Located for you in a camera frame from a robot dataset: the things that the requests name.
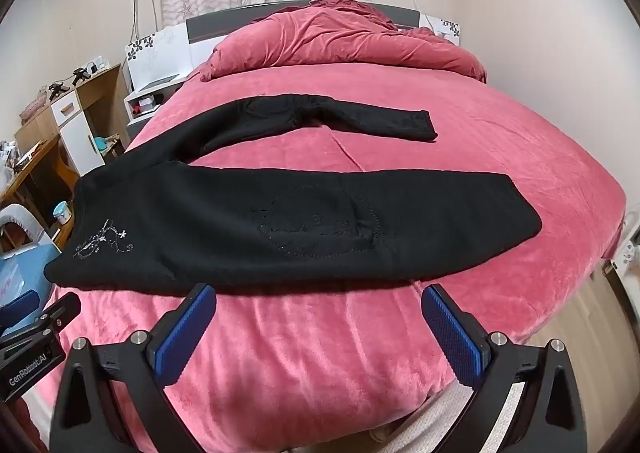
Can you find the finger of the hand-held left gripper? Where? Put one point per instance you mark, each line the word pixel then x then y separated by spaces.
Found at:
pixel 20 305
pixel 62 309

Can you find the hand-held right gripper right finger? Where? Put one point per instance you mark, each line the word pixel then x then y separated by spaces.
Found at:
pixel 450 338

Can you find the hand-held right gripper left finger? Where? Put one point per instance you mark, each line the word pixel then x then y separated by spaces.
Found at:
pixel 186 333

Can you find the black sock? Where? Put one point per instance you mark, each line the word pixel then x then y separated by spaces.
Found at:
pixel 200 223

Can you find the blue white chair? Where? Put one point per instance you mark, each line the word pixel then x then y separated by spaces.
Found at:
pixel 25 258

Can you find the white teal cup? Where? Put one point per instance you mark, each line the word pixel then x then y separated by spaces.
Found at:
pixel 61 213

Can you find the wooden desk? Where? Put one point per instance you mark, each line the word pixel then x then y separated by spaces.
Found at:
pixel 35 168

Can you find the teal small container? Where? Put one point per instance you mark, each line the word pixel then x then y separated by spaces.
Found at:
pixel 102 144

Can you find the pink fleece bed sheet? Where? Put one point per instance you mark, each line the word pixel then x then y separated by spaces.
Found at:
pixel 400 173

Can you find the white appliance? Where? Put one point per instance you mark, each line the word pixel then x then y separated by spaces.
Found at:
pixel 627 248

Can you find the pink storage basket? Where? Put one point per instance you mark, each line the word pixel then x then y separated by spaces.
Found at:
pixel 35 105

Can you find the white floral nightstand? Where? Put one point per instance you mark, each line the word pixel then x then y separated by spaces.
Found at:
pixel 442 28
pixel 155 58

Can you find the pink duvet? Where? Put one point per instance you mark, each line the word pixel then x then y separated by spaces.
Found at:
pixel 325 43

